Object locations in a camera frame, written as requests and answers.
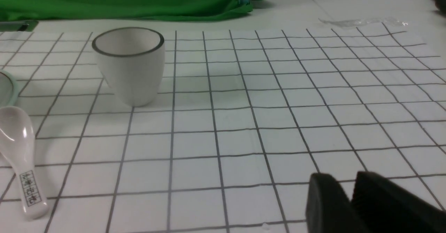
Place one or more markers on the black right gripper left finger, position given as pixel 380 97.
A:
pixel 328 209

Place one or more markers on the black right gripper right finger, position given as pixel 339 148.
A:
pixel 385 207

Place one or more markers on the white checkered table mat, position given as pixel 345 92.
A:
pixel 241 121

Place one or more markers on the white cup with black rim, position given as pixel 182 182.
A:
pixel 131 60

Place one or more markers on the white spoon with label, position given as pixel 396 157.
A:
pixel 17 141

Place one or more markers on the plain pale green plate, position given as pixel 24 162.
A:
pixel 9 89

